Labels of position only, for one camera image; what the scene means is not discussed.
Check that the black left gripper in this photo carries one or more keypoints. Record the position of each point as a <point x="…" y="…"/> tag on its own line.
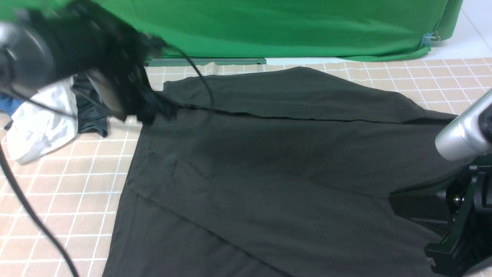
<point x="121" y="81"/>

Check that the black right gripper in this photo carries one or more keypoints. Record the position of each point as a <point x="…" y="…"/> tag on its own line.
<point x="457" y="207"/>

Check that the dark gray long-sleeve top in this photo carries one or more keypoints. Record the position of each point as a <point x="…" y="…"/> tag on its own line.
<point x="290" y="178"/>

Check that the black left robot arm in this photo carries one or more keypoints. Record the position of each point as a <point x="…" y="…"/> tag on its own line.
<point x="84" y="38"/>

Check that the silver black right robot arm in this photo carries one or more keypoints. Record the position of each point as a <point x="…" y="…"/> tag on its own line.
<point x="469" y="136"/>

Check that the green metal base bar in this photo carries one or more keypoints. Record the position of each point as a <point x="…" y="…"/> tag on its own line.
<point x="177" y="62"/>

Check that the dark crumpled garment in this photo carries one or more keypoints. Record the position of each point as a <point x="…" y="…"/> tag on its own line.
<point x="92" y="113"/>

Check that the green backdrop cloth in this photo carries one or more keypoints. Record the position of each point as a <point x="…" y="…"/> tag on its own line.
<point x="356" y="30"/>

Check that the white crumpled garment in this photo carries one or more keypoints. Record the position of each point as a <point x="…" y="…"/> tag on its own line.
<point x="35" y="131"/>

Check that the blue crumpled garment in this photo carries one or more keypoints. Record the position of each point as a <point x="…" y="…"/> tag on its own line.
<point x="9" y="105"/>

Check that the beige checkered tablecloth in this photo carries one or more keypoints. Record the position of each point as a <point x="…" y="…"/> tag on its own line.
<point x="76" y="189"/>

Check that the metal binder clip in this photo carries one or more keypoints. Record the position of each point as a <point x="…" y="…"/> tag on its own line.
<point x="429" y="38"/>

